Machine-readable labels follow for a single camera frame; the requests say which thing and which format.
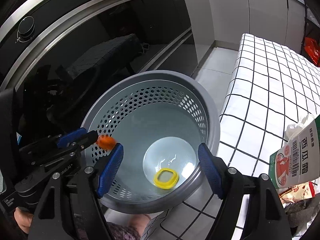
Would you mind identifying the black glass oven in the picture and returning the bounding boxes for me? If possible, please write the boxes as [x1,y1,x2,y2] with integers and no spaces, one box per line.
[1,0,197,136]

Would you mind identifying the grey perforated waste basket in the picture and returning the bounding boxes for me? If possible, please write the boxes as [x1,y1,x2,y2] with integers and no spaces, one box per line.
[82,70,220,214]

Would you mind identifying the crumpled white tissue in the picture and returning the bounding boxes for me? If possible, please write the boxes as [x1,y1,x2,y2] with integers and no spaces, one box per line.
[285,114,315,141]

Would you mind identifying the white black grid tablecloth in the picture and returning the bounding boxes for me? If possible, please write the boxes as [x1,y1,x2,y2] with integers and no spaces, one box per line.
[143,33,319,239]

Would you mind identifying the right hand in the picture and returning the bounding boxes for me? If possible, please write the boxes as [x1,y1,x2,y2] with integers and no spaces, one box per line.
[128,211,163,237]

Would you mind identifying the orange peel piece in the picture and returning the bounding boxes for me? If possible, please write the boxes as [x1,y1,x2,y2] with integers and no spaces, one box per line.
[97,135,117,151]

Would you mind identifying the black metal shelf rack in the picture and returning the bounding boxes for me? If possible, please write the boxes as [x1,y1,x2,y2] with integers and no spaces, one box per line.
[300,5,319,64]

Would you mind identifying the grey kitchen cabinets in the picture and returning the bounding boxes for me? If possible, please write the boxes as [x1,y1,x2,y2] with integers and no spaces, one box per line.
[184,0,305,61]

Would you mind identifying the green white medicine box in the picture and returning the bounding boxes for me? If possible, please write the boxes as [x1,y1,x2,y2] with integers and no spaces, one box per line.
[268,116,319,189]

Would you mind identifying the red white snack wrapper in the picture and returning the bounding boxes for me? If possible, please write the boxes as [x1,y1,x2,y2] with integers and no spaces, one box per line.
[279,182,315,204]

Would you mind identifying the grey cloth rag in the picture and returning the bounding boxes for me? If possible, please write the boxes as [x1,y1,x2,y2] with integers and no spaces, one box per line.
[285,194,319,230]

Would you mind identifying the yellow plastic ring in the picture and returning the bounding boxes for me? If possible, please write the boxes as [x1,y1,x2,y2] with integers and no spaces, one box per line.
[153,167,180,190]

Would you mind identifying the left hand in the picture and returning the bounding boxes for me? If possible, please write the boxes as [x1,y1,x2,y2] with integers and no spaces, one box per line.
[14,207,34,234]

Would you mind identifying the black oven knob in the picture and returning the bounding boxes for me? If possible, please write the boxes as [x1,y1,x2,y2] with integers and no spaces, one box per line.
[17,16,35,43]

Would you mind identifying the red plastic bag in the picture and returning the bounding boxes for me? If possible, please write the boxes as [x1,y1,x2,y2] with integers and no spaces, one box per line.
[304,37,319,67]

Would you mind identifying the clear plastic lid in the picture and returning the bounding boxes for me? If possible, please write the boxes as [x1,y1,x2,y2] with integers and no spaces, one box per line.
[143,137,197,191]

